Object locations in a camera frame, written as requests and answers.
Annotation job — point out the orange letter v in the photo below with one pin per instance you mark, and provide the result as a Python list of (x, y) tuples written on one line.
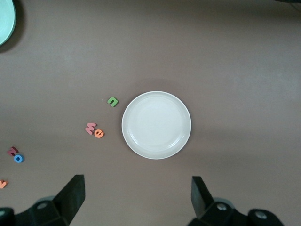
[(2, 184)]

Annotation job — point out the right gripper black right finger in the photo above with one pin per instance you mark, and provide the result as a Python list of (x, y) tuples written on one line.
[(204, 202)]

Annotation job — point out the beige round plate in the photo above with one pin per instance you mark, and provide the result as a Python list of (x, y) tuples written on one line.
[(156, 125)]

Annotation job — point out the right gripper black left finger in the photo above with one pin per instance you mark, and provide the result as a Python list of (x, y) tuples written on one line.
[(68, 200)]

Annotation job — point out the pink letter w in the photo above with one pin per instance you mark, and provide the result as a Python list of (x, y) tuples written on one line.
[(90, 128)]

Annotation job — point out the blue letter o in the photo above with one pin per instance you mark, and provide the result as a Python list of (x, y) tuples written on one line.
[(15, 158)]

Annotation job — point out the green letter n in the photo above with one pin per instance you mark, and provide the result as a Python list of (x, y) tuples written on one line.
[(111, 99)]

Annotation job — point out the orange letter e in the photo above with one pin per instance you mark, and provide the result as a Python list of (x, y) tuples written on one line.
[(96, 133)]

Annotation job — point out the brown table cover sheet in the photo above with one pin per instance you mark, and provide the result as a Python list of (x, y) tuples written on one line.
[(211, 47)]

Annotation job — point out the pale green round plate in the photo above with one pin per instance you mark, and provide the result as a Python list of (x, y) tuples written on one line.
[(5, 21)]

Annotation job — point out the dark red letter z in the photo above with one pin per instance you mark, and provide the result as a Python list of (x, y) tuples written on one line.
[(12, 151)]

